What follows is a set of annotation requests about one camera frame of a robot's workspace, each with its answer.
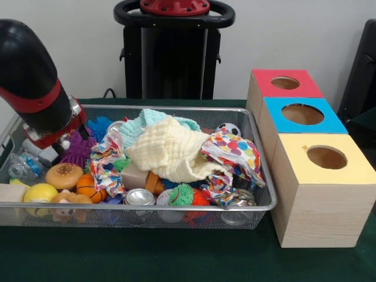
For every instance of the small soccer ball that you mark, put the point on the small soccer ball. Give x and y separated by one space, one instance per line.
230 128

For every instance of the wooden box with three holes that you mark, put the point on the wooden box with three holes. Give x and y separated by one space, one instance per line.
317 214

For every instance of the silver mesh bin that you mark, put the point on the silver mesh bin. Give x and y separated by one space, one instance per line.
252 218

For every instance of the small orange basketball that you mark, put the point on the small orange basketball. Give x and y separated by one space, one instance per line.
88 188

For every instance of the cream muslin cloth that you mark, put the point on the cream muslin cloth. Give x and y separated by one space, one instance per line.
170 149

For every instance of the black panel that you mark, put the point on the black panel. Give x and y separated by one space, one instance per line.
361 73

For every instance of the purple spiky ball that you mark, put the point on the purple spiky ball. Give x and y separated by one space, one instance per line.
79 147

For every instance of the yellow ball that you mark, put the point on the yellow ball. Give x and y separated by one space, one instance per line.
39 192

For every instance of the dark green table cloth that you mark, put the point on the dark green table cloth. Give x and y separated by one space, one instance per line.
364 126
147 258

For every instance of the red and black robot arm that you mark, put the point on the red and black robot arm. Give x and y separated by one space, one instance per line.
32 82

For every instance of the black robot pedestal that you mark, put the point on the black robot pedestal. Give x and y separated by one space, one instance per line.
173 58

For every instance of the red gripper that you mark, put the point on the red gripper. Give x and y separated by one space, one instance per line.
80 119

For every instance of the polka dot paper napkin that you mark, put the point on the polka dot paper napkin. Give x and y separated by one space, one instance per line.
235 149

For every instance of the blue spiky ball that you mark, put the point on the blue spiky ball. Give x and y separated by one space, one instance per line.
100 123

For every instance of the crushed clear water bottle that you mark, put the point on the crushed clear water bottle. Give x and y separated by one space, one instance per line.
25 167

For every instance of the brown monkey plush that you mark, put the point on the brown monkey plush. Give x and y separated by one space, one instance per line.
73 199

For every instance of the light blue muslin cloth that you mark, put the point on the light blue muslin cloth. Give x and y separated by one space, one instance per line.
132 129

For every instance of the silver drink can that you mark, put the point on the silver drink can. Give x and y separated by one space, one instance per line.
139 197

